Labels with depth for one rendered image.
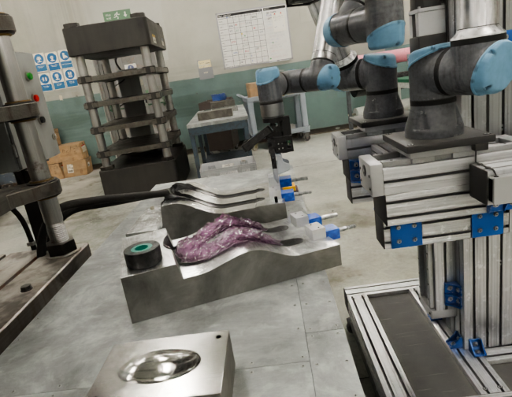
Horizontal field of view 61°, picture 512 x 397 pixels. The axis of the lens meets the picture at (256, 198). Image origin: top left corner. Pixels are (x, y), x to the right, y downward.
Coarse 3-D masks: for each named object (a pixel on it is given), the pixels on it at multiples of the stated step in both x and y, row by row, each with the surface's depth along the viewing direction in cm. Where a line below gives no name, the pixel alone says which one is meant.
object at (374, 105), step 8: (368, 96) 163; (376, 96) 160; (384, 96) 159; (392, 96) 159; (368, 104) 163; (376, 104) 160; (384, 104) 159; (392, 104) 159; (400, 104) 161; (368, 112) 163; (376, 112) 160; (384, 112) 159; (392, 112) 159; (400, 112) 160
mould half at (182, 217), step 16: (192, 192) 143; (224, 192) 152; (160, 208) 155; (176, 208) 130; (192, 208) 130; (208, 208) 133; (224, 208) 135; (240, 208) 132; (256, 208) 130; (272, 208) 130; (144, 224) 139; (160, 224) 136; (176, 224) 132; (192, 224) 132
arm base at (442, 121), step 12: (456, 96) 113; (420, 108) 113; (432, 108) 112; (444, 108) 111; (456, 108) 113; (408, 120) 118; (420, 120) 114; (432, 120) 112; (444, 120) 111; (456, 120) 112; (408, 132) 117; (420, 132) 114; (432, 132) 112; (444, 132) 111; (456, 132) 112
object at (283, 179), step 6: (270, 174) 147; (270, 180) 143; (282, 180) 143; (288, 180) 143; (294, 180) 145; (300, 180) 145; (270, 186) 144; (276, 186) 144; (282, 186) 144; (288, 186) 144
